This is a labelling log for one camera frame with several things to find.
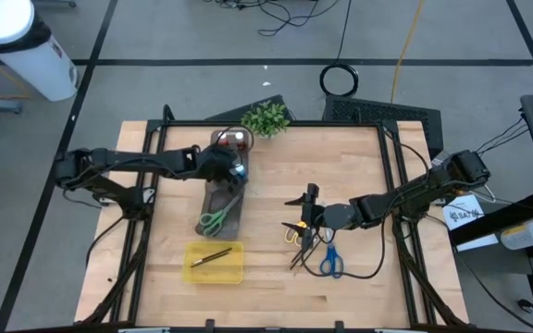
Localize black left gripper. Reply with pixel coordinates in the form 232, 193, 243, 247
200, 145, 249, 195

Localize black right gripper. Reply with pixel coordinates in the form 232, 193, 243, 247
280, 183, 355, 250

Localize yellow-handled scissors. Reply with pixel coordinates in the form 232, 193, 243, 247
283, 220, 309, 246

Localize dark brown paint bottle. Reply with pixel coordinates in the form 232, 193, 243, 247
232, 130, 249, 152

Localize green-handled scissors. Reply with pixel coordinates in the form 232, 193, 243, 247
198, 196, 244, 238

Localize blue-handled scissors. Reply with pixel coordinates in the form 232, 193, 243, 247
318, 228, 345, 279

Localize green plant in white pot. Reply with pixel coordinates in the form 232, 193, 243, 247
240, 100, 291, 140

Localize yellow translucent plastic bin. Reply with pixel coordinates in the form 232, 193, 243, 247
181, 240, 245, 285

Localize black perforated panel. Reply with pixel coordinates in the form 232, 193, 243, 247
321, 94, 444, 158

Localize white container with yellow label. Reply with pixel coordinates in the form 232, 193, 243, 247
500, 219, 533, 251

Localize white trash can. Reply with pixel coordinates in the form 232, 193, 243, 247
0, 0, 79, 103

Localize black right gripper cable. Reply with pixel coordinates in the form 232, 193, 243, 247
301, 216, 388, 281

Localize coiled black cable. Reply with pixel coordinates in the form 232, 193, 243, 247
318, 63, 359, 98

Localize tangled black floor cables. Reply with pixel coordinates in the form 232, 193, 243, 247
201, 0, 341, 38

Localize long black hanging cable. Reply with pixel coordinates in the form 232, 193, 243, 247
335, 0, 353, 66

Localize long yellow cable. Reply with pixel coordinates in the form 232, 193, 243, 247
389, 0, 428, 105

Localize black cable bundle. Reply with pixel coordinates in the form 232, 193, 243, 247
474, 117, 529, 156

